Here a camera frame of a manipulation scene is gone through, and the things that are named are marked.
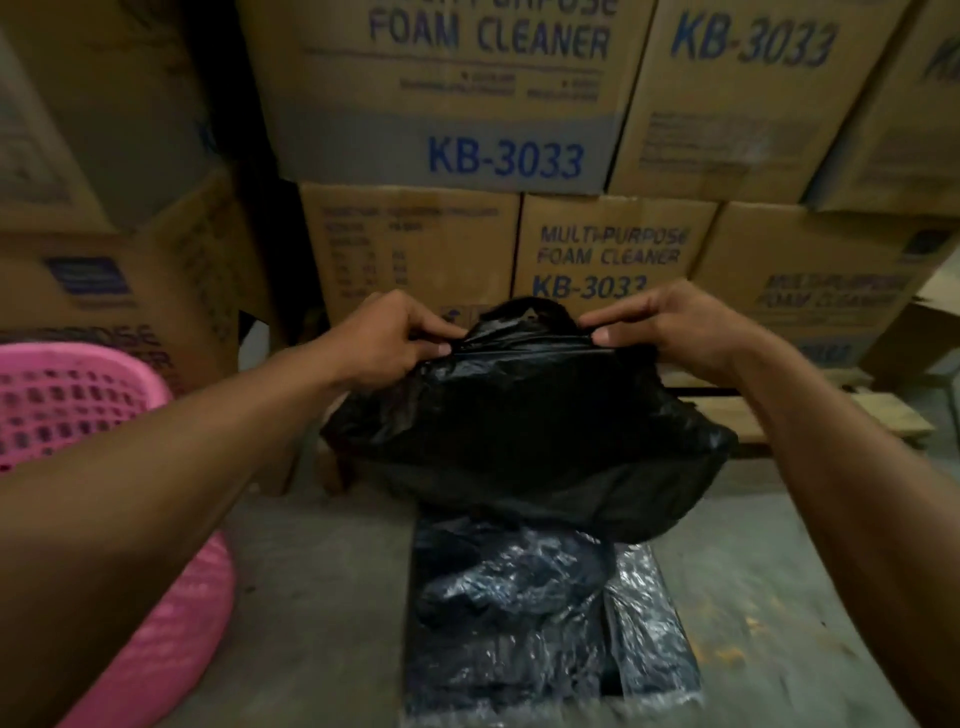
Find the person's left hand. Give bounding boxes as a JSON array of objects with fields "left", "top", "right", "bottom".
[{"left": 328, "top": 289, "right": 468, "bottom": 394}]

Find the person's right hand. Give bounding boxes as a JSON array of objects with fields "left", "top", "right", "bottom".
[{"left": 578, "top": 279, "right": 760, "bottom": 385}]

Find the black plastic bag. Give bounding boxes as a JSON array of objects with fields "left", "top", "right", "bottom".
[{"left": 321, "top": 296, "right": 740, "bottom": 546}]

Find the person's right forearm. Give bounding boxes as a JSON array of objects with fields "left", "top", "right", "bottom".
[{"left": 723, "top": 324, "right": 960, "bottom": 728}]

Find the person's left forearm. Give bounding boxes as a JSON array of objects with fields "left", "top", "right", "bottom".
[{"left": 0, "top": 324, "right": 354, "bottom": 728}]

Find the stack of printed cardboard boxes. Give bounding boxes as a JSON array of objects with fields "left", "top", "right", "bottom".
[{"left": 0, "top": 0, "right": 960, "bottom": 395}]

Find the wooden pallet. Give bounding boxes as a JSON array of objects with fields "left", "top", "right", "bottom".
[{"left": 660, "top": 364, "right": 939, "bottom": 460}]

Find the open plain carton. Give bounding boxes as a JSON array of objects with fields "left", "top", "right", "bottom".
[{"left": 858, "top": 251, "right": 960, "bottom": 393}]

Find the clear plastic wrapped dark garment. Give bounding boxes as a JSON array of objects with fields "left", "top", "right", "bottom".
[{"left": 401, "top": 510, "right": 706, "bottom": 728}]

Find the pink plastic basket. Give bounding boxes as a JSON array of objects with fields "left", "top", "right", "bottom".
[{"left": 0, "top": 341, "right": 238, "bottom": 728}]

